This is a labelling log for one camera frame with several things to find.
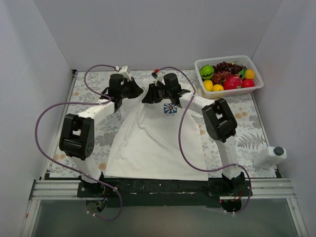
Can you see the dark red toy grapes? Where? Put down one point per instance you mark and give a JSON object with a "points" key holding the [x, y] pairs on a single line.
{"points": [[224, 69]]}

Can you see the pink toy dragon fruit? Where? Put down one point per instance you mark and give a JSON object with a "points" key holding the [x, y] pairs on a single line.
{"points": [[232, 82]]}

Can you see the white plastic fruit basket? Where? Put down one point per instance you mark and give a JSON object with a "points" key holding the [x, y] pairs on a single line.
{"points": [[241, 60]]}

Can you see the red toy apple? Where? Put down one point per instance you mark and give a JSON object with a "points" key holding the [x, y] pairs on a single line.
{"points": [[246, 83]]}

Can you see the yellow orange toy fruit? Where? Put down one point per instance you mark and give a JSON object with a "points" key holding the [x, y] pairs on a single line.
{"points": [[249, 74]]}

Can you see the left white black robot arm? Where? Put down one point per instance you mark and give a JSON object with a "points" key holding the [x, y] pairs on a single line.
{"points": [[78, 132]]}

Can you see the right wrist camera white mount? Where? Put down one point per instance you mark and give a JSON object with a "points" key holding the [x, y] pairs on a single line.
{"points": [[157, 76]]}

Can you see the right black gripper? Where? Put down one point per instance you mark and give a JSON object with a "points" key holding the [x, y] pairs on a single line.
{"points": [[153, 93]]}

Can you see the white t-shirt with daisy print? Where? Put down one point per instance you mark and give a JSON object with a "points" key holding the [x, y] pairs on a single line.
{"points": [[152, 145]]}

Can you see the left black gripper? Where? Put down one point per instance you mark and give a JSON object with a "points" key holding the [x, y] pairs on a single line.
{"points": [[131, 89]]}

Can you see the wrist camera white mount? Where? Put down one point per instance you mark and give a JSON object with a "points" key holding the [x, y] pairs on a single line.
{"points": [[125, 71], [157, 76]]}

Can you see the yellow toy lemon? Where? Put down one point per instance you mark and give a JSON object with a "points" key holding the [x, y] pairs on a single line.
{"points": [[217, 87], [208, 85]]}

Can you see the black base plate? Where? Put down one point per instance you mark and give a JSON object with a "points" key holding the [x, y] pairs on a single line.
{"points": [[153, 192]]}

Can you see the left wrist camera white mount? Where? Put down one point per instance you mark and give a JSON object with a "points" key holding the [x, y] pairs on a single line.
{"points": [[125, 71]]}

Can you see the aluminium frame rail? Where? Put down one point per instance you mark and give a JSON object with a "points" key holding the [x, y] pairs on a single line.
{"points": [[54, 190]]}

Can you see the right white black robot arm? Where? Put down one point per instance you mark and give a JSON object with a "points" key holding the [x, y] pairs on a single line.
{"points": [[220, 125]]}

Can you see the green toy watermelon ball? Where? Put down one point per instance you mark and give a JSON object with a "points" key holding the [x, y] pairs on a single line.
{"points": [[206, 72]]}

